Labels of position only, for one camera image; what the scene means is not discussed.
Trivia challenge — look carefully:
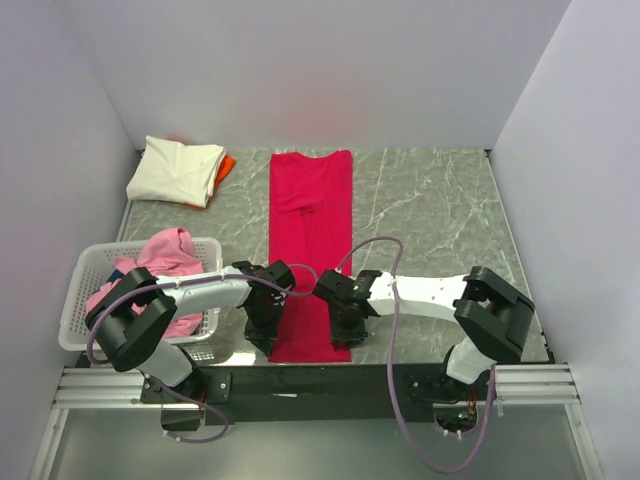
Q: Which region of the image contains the folded orange t shirt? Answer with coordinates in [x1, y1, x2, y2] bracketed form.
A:
[167, 134, 236, 207]

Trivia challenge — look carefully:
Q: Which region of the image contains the aluminium rail frame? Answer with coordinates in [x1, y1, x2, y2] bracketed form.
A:
[30, 364, 604, 479]

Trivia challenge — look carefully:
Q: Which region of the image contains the white plastic basket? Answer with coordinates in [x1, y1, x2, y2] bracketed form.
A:
[58, 237, 223, 351]

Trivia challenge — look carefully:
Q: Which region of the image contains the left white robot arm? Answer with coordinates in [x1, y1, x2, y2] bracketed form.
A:
[85, 260, 296, 402]

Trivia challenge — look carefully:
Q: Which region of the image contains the folded cream t shirt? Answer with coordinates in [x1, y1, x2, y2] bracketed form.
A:
[126, 135, 227, 208]

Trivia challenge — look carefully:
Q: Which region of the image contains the pink t shirt in basket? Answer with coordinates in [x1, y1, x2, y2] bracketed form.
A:
[85, 227, 204, 313]

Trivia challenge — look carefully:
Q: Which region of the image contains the red t shirt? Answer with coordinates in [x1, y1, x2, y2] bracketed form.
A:
[268, 150, 353, 363]

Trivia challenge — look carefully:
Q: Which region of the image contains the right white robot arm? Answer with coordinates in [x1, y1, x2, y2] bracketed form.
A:
[313, 266, 535, 399]

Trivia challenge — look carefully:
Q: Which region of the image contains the black base beam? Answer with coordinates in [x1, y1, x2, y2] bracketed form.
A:
[140, 363, 489, 432]

